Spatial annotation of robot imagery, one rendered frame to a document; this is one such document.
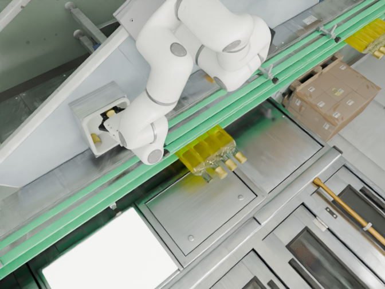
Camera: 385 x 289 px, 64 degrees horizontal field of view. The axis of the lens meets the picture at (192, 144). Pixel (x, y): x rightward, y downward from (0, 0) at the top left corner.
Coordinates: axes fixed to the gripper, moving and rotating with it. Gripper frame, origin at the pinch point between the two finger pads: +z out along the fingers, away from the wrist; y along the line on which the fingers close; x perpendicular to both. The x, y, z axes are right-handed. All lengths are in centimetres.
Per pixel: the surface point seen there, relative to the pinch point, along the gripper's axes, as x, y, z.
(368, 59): -322, 574, 148
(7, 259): -25, -52, -9
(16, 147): 1.4, -30.4, 5.6
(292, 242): -61, 35, -58
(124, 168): -24.2, -4.3, -3.8
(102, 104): 6.3, -1.8, -3.0
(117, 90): 6.7, 4.9, -1.0
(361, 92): -260, 395, 72
